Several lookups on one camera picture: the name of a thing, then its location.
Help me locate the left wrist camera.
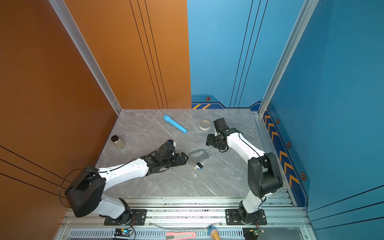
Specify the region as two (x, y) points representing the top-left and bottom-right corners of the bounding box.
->
(167, 140), (176, 147)

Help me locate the left circuit board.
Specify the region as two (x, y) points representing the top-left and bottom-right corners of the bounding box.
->
(114, 228), (135, 239)

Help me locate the pink utility knife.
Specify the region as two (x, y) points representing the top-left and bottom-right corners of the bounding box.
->
(166, 232), (197, 240)

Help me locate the circuit board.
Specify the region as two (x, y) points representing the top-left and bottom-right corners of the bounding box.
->
(114, 228), (135, 239)
(243, 228), (265, 240)

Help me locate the small brown jar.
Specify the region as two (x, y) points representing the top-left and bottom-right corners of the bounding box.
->
(111, 135), (125, 150)

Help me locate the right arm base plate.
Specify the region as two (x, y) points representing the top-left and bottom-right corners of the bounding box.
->
(225, 209), (268, 226)

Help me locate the blue toy microphone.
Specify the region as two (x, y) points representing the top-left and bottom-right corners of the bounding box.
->
(163, 115), (188, 134)

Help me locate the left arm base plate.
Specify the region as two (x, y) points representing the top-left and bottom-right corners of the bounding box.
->
(104, 209), (147, 226)

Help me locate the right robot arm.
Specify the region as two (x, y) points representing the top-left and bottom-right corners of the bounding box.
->
(206, 118), (283, 226)

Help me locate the toy ice cream cone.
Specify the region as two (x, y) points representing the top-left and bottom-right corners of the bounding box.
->
(208, 225), (221, 240)

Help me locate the masking tape roll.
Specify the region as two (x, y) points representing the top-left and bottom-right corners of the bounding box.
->
(199, 120), (212, 131)

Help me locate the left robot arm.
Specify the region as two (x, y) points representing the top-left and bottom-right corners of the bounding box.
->
(65, 140), (189, 225)

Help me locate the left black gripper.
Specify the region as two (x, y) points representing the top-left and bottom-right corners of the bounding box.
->
(161, 151), (190, 170)

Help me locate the right circuit board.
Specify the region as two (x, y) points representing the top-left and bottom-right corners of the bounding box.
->
(243, 228), (265, 240)

